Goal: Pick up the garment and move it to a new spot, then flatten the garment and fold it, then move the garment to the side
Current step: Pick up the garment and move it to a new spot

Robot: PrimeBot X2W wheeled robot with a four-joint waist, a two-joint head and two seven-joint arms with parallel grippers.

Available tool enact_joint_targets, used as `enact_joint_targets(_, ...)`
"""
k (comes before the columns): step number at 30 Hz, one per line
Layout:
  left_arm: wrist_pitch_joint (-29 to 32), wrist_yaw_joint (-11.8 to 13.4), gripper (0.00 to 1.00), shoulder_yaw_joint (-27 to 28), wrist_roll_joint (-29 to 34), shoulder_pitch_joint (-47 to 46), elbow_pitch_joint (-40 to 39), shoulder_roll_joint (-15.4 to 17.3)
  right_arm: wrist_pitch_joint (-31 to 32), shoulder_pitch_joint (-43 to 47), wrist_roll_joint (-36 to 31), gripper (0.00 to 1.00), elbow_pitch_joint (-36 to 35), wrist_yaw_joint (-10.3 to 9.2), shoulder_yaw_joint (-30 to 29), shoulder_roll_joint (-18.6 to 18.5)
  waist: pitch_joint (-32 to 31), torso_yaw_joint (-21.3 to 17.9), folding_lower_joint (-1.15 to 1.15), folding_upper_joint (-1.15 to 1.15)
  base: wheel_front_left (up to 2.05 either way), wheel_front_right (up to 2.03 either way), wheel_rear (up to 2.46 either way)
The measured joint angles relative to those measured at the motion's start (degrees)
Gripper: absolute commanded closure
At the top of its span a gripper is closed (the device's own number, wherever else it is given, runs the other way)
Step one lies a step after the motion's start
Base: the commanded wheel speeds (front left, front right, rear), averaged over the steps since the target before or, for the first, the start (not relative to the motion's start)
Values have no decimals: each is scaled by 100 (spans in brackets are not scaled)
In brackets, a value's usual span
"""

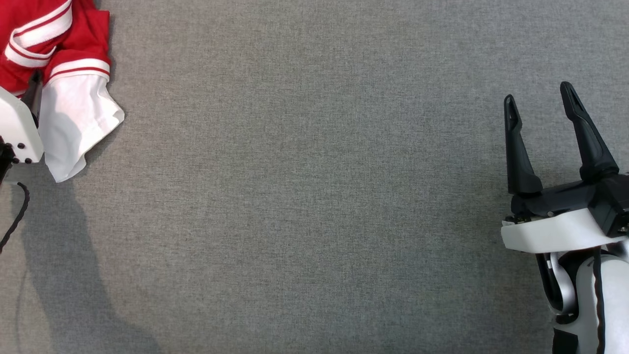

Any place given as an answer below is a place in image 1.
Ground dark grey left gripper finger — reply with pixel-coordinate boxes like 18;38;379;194
22;71;44;127

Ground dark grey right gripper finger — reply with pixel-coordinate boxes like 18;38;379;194
504;94;543;196
560;81;620;181

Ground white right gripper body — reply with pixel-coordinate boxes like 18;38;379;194
501;181;627;254

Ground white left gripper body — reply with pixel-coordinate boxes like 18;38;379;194
0;88;45;164

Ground red Bulls jersey white sleeves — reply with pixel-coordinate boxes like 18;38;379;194
0;0;125;183

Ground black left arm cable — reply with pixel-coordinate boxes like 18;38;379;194
0;182;31;252

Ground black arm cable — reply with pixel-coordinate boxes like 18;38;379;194
591;248;606;354
0;182;31;252

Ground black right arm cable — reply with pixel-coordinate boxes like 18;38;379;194
591;248;606;354

